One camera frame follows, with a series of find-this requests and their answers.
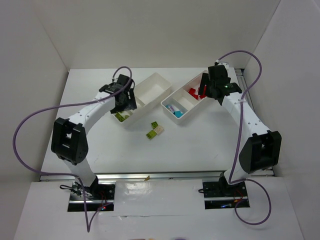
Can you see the aluminium side rail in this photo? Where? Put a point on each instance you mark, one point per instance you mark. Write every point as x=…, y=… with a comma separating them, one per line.
x=256, y=144

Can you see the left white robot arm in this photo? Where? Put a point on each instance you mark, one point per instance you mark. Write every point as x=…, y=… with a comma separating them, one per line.
x=69, y=136

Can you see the white divided bin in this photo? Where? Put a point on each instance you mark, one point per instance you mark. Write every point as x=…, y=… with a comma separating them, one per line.
x=181, y=100
x=148, y=94

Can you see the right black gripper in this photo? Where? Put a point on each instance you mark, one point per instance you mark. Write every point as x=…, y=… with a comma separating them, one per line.
x=204, y=85

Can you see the small green printed lego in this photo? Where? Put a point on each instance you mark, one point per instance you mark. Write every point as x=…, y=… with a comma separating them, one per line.
x=154, y=125

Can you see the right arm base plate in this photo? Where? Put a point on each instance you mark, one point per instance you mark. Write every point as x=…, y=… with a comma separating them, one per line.
x=219, y=196

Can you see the cyan long lego brick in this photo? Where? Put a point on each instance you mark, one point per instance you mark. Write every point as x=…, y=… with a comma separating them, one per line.
x=178, y=114

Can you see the white paper sheet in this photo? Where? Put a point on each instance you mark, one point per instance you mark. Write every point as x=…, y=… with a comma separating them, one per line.
x=158, y=198

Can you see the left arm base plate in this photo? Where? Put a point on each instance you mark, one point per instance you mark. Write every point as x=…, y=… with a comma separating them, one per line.
x=103, y=199

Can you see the left white divided bin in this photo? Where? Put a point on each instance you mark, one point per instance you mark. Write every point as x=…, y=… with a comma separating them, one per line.
x=148, y=94

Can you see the lime green long lego brick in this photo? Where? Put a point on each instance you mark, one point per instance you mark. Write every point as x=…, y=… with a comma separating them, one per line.
x=121, y=118

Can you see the beige lego brick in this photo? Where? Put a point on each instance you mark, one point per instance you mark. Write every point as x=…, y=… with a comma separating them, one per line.
x=159, y=129

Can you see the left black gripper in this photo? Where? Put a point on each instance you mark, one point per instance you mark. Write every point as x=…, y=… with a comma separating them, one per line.
x=127, y=105

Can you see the aluminium front rail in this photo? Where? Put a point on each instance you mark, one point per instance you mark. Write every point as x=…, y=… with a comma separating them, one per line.
x=157, y=175

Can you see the cyan round printed lego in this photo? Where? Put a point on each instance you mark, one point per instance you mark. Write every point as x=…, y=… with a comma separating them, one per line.
x=171, y=109

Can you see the right white divided bin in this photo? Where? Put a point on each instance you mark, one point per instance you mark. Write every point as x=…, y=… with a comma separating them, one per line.
x=181, y=100

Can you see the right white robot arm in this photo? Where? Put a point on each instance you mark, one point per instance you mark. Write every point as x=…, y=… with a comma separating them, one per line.
x=226, y=177

